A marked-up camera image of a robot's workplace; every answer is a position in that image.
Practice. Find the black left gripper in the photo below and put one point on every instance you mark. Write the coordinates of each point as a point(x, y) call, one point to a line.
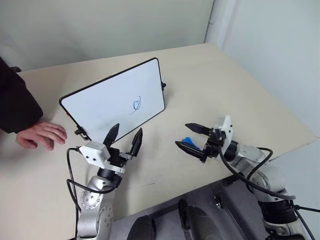
point(115, 157)

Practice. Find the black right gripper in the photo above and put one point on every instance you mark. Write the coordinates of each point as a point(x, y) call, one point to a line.
point(214, 147)

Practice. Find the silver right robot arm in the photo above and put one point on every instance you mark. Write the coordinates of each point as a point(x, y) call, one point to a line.
point(270, 180)

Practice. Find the black sleeved forearm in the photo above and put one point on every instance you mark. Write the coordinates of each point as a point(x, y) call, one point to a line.
point(15, 100)

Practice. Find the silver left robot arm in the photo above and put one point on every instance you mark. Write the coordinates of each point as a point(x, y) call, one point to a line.
point(92, 200)

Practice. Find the blue eraser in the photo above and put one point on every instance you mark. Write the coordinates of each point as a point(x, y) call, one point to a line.
point(189, 141)

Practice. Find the person's bare hand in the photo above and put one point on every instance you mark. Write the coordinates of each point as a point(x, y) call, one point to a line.
point(42, 133)

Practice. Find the black whiteboard stand clamp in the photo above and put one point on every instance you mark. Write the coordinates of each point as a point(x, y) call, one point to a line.
point(81, 132)
point(163, 85)

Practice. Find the black-framed whiteboard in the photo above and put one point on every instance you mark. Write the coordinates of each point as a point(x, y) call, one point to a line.
point(112, 95)

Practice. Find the large dark rounded shape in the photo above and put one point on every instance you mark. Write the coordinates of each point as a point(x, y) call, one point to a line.
point(197, 222)

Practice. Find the grey padded platform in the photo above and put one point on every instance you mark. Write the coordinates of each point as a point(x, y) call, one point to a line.
point(237, 212)

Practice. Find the small dark rounded shape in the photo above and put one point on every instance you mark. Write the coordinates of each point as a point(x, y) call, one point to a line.
point(142, 228)

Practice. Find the black object behind table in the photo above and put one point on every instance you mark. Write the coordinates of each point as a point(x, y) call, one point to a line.
point(15, 69)

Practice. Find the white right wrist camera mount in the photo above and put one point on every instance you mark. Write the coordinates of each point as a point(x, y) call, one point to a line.
point(227, 130)

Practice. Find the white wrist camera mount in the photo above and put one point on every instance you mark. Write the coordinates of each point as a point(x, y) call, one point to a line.
point(227, 130)
point(93, 152)

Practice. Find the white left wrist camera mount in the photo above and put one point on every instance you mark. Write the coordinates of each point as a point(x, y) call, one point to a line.
point(93, 152)

